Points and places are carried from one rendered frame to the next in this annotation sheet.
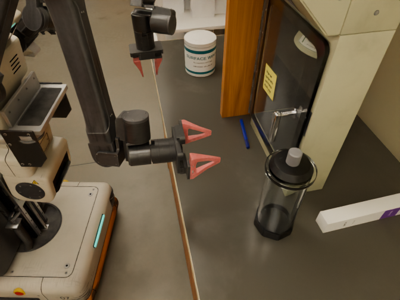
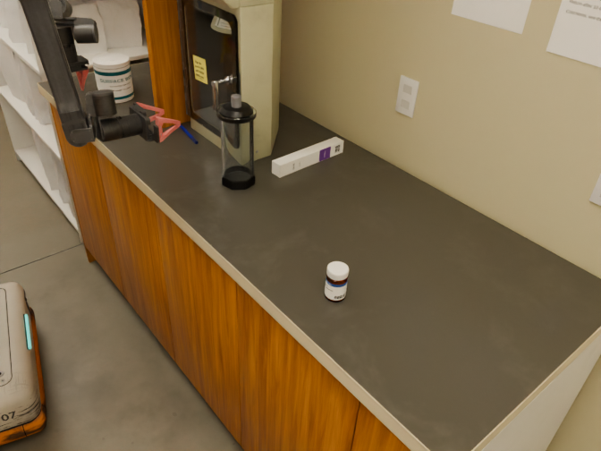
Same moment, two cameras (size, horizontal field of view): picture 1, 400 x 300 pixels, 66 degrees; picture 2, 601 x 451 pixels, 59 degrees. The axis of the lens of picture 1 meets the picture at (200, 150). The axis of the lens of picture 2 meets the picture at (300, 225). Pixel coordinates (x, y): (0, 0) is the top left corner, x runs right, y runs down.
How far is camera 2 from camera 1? 0.91 m
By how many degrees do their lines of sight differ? 24
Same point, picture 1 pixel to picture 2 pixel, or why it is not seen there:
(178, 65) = not seen: hidden behind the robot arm
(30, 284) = not seen: outside the picture
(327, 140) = (258, 98)
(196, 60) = (114, 83)
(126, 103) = not seen: outside the picture
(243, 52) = (168, 55)
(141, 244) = (87, 350)
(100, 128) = (73, 106)
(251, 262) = (229, 205)
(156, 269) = (119, 368)
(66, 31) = (39, 21)
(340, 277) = (299, 195)
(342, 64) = (248, 29)
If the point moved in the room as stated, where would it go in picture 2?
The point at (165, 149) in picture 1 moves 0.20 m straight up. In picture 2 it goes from (132, 120) to (121, 43)
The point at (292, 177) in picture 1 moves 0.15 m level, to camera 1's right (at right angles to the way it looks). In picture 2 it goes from (239, 113) to (289, 105)
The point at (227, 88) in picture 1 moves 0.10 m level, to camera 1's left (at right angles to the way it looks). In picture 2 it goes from (160, 93) to (130, 97)
